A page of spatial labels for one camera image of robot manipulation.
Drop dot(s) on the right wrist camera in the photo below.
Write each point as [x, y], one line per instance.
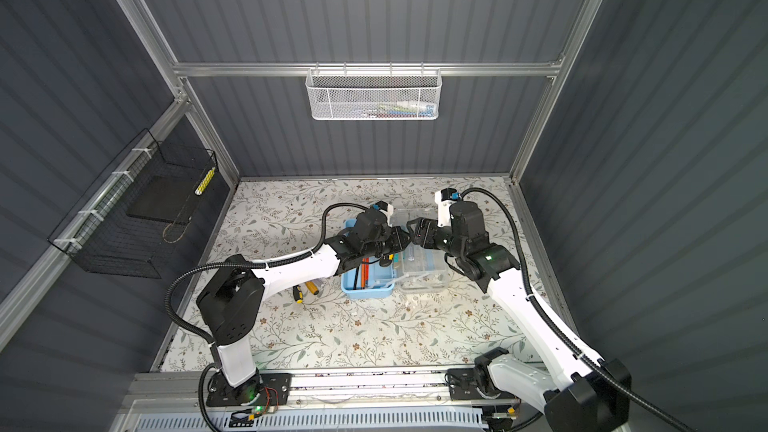
[444, 199]

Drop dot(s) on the blue plastic tool box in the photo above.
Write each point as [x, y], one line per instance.
[415, 270]

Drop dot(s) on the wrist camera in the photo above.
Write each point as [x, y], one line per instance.
[385, 208]
[444, 199]

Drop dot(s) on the yellow black utility knife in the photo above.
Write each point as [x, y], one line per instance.
[387, 260]

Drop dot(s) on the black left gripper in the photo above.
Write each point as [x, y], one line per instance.
[399, 243]

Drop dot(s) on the black wire basket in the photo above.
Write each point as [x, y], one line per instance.
[132, 224]

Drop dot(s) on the white wire mesh basket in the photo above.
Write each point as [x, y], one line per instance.
[389, 96]

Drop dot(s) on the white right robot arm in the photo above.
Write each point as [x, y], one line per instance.
[574, 392]

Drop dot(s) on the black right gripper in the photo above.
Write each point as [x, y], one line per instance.
[425, 226]

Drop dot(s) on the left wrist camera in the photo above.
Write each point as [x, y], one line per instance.
[385, 208]

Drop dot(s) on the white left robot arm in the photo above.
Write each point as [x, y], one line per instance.
[231, 300]

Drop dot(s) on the yellow marker in basket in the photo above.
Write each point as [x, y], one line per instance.
[205, 181]

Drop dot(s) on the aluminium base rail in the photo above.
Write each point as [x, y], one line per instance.
[412, 398]

